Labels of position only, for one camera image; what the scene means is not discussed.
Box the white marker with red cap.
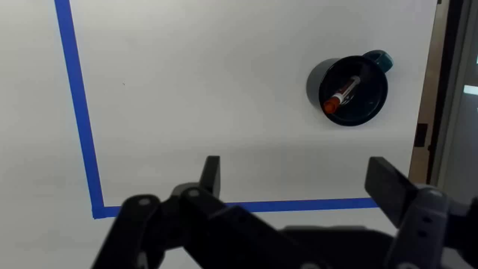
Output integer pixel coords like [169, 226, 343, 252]
[322, 74, 364, 114]

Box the dark teal speckled cup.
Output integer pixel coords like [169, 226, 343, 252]
[305, 47, 396, 126]

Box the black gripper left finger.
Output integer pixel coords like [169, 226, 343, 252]
[90, 155, 301, 269]

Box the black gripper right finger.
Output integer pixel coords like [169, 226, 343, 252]
[365, 155, 478, 269]

